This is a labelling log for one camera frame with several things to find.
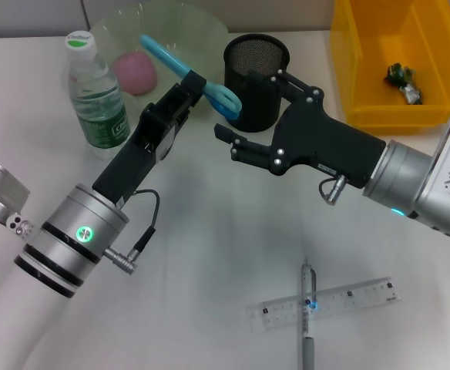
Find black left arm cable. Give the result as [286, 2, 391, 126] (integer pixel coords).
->
[103, 188, 160, 275]

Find pink peach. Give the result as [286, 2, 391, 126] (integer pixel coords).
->
[112, 52, 159, 96]

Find right wrist plug with cable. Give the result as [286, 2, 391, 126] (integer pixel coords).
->
[318, 173, 348, 204]

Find grey clear pen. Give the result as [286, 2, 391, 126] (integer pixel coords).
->
[297, 260, 318, 370]

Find blue capped scissors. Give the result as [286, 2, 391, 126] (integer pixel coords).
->
[139, 34, 243, 123]

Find clear green-label water bottle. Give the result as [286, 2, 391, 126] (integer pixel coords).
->
[65, 31, 132, 161]

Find yellow plastic bin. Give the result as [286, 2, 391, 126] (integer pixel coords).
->
[329, 0, 450, 135]

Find transparent plastic ruler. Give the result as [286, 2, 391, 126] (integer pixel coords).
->
[247, 275, 403, 336]

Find black mesh pen holder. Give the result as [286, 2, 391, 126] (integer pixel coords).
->
[223, 33, 290, 133]

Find translucent green fruit bowl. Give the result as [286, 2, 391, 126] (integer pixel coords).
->
[89, 2, 229, 116]

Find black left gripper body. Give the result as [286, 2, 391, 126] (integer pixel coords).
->
[92, 102, 179, 208]

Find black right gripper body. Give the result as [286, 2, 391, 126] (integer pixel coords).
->
[268, 99, 388, 190]

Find green plastic wrapper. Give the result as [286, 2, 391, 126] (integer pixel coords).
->
[382, 63, 423, 106]

